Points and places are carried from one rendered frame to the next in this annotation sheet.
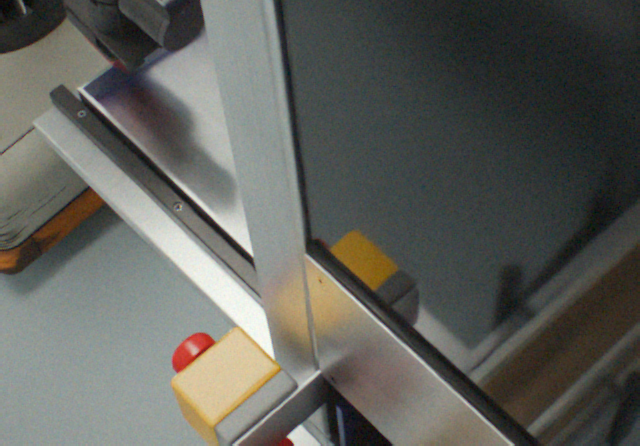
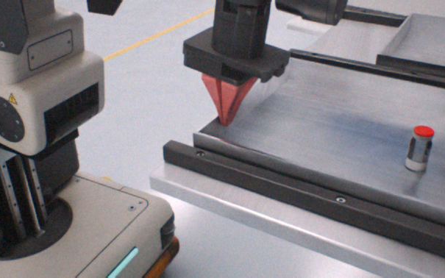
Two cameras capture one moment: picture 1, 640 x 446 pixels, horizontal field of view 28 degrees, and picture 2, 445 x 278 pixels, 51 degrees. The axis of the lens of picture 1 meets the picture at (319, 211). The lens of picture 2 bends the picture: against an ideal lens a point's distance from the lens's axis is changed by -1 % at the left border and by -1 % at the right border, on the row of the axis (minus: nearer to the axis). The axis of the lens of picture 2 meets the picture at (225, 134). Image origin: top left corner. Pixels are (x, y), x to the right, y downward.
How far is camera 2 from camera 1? 93 cm
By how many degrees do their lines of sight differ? 32
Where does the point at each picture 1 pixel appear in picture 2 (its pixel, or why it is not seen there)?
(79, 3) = (198, 43)
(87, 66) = (87, 253)
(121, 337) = not seen: outside the picture
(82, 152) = (209, 187)
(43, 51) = (56, 250)
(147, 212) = (303, 218)
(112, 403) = not seen: outside the picture
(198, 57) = (269, 118)
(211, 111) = (304, 144)
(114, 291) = not seen: outside the picture
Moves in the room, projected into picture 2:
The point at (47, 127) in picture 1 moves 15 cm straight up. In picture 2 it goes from (165, 176) to (155, 40)
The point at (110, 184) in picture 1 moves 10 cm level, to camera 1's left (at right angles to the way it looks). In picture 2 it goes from (251, 204) to (152, 231)
